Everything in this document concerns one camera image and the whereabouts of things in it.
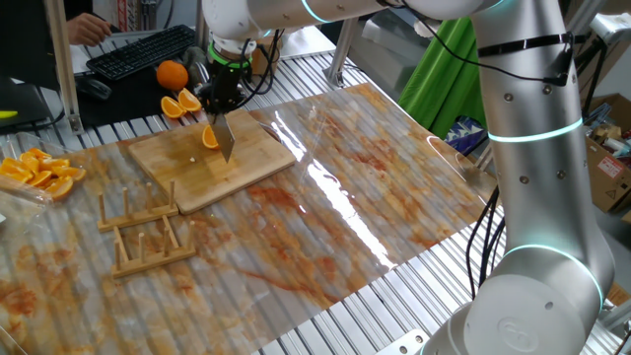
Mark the dark grey rounded object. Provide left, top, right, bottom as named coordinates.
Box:
left=181, top=46, right=209, bottom=88

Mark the wooden peg rack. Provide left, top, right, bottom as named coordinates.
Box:
left=97, top=179, right=197, bottom=280

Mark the aluminium frame post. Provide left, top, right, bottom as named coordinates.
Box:
left=322, top=18, right=359, bottom=89
left=43, top=0, right=85, bottom=135

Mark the clear plastic bag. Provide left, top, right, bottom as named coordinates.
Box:
left=0, top=132, right=93, bottom=211

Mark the black monitor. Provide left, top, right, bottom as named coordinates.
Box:
left=0, top=0, right=60, bottom=132

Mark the whole orange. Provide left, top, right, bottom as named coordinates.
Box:
left=156, top=59, right=189, bottom=92

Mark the black keyboard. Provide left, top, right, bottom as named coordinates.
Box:
left=86, top=24, right=197, bottom=82

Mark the black desk pad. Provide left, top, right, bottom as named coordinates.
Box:
left=73, top=63, right=208, bottom=127

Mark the forearm in dark sleeve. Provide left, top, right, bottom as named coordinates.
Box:
left=63, top=0, right=95, bottom=20

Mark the marble pattern plastic mat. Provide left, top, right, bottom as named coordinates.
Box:
left=0, top=82, right=499, bottom=355

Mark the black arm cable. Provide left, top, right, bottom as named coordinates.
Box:
left=384, top=0, right=578, bottom=88

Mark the metal base mounting plate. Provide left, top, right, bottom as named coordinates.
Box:
left=377, top=328, right=430, bottom=355

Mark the blue patterned box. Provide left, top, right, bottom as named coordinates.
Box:
left=446, top=115, right=490, bottom=157

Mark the person's bare hand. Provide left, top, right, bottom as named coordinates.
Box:
left=66, top=12, right=113, bottom=47

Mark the cardboard box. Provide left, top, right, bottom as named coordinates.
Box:
left=584, top=93, right=631, bottom=214

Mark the steel cleaver knife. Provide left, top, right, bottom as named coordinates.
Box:
left=210, top=111, right=237, bottom=164

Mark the black tripod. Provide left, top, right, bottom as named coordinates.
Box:
left=574, top=36, right=608, bottom=119

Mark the green cloth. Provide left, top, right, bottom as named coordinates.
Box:
left=397, top=17, right=489, bottom=140

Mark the black computer mouse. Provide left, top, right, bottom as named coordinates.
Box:
left=74, top=76, right=113, bottom=102

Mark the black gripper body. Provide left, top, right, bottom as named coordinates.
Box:
left=204, top=63, right=248, bottom=106

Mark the grey camera on tripod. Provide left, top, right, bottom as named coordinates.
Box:
left=589, top=12, right=631, bottom=45

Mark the orange half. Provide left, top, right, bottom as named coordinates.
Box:
left=201, top=124, right=221, bottom=151

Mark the black base cable bundle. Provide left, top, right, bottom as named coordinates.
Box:
left=465, top=186, right=507, bottom=300

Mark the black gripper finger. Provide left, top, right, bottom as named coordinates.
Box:
left=196, top=91, right=219, bottom=116
left=220, top=96, right=245, bottom=115

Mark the bamboo cutting board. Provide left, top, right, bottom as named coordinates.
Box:
left=127, top=107, right=297, bottom=216

